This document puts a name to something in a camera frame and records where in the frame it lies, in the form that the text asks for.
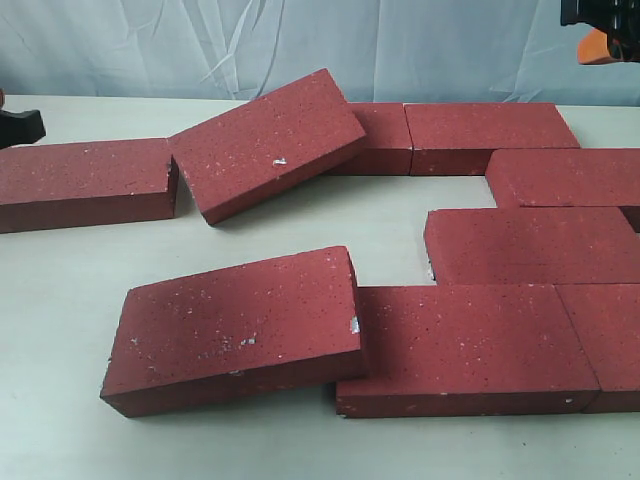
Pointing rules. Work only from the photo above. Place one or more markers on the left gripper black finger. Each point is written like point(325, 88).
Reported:
point(19, 128)

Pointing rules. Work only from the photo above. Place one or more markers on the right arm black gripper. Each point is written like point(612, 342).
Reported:
point(614, 36)

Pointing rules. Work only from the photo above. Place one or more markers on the right second-row red brick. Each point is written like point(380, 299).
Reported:
point(591, 177)

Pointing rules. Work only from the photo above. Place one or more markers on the right third-row red brick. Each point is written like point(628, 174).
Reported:
point(551, 245)

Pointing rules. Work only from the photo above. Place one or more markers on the front large red brick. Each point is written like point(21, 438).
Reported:
point(476, 350)

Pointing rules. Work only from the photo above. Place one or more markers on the white backdrop cloth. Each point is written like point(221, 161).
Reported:
point(409, 51)

